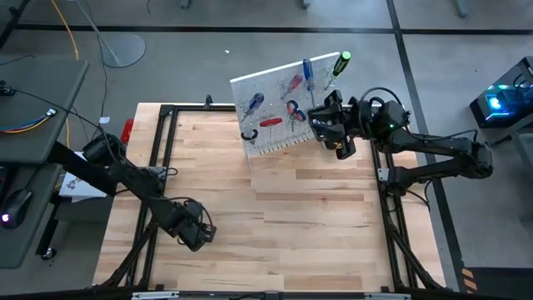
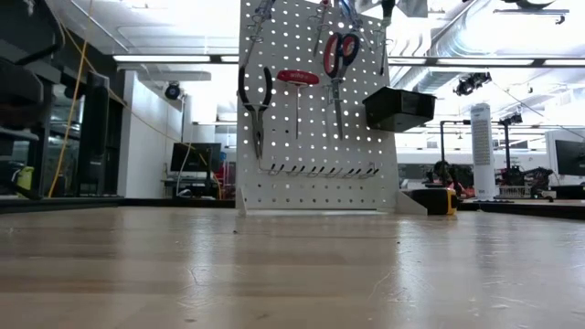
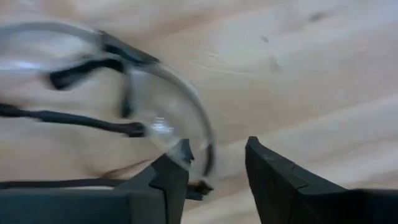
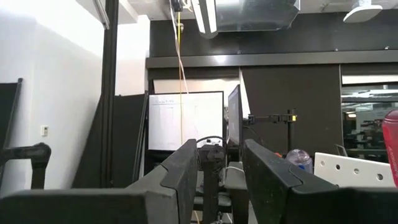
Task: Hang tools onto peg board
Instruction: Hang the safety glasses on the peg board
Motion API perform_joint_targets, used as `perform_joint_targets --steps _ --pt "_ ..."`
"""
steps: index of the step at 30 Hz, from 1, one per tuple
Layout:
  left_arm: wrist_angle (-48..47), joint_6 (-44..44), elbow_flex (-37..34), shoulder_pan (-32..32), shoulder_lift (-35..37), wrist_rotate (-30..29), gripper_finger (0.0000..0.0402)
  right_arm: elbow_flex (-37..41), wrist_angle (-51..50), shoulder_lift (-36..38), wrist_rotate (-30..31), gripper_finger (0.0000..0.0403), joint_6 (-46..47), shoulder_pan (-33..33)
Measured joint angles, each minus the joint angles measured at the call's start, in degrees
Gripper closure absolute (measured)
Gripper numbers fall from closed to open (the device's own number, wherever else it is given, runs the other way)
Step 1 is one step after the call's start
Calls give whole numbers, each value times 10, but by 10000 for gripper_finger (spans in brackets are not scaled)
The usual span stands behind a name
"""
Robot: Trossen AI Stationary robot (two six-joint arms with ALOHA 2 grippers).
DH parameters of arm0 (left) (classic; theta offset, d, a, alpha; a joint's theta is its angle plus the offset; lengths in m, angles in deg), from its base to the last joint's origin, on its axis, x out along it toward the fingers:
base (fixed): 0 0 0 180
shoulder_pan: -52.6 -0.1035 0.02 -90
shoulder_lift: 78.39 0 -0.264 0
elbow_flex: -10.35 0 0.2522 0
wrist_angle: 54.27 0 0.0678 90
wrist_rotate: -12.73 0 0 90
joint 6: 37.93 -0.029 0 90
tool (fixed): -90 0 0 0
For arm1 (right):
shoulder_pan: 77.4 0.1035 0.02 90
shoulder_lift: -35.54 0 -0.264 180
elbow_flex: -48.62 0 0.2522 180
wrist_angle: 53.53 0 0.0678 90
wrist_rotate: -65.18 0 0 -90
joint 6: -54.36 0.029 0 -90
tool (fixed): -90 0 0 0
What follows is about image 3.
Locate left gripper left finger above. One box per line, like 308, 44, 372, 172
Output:
0, 138, 195, 224

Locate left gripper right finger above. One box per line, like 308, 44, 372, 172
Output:
244, 136, 398, 224

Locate clear safety glasses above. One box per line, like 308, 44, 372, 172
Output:
0, 20, 217, 202

